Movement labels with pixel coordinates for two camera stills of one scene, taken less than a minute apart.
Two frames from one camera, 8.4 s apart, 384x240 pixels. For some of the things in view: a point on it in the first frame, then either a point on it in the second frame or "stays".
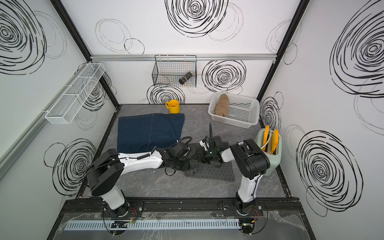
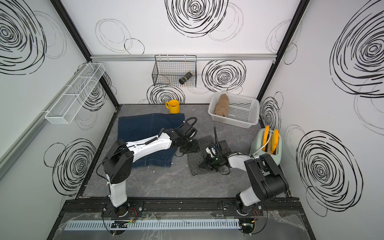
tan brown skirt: x=222 y=106 stays
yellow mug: x=173 y=106 stays
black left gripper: x=186 y=167 to x=195 y=147
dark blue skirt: x=141 y=132 stays
